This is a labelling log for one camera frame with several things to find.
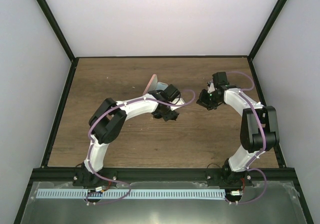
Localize pink glasses case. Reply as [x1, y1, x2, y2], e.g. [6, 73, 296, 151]
[143, 74, 168, 95]

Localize black sunglasses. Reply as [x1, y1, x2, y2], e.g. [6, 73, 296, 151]
[151, 110, 179, 122]

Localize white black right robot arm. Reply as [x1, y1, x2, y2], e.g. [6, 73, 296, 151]
[197, 72, 280, 185]

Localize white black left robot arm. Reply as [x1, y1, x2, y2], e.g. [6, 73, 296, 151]
[74, 85, 185, 186]

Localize metal front tray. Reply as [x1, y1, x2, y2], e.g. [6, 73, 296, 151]
[20, 181, 307, 223]

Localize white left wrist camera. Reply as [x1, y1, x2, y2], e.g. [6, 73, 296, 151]
[174, 98, 185, 108]

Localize black right table rail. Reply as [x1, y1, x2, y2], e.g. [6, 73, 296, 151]
[247, 57, 287, 168]

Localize black table rail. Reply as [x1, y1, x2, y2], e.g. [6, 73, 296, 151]
[247, 57, 287, 168]
[40, 58, 79, 168]

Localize black right frame post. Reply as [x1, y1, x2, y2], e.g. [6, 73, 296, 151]
[248, 0, 288, 62]

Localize black frame post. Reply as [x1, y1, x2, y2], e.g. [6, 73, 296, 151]
[36, 0, 76, 62]
[248, 0, 288, 62]

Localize black left table rail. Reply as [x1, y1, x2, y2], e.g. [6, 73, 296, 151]
[40, 58, 79, 168]

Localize black front mounting rail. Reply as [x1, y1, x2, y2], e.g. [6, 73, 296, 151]
[29, 167, 297, 187]

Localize light blue slotted cable duct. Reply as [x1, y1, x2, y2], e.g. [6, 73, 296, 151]
[36, 188, 226, 200]

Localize black left frame post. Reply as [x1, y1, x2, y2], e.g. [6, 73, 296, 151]
[36, 0, 76, 62]

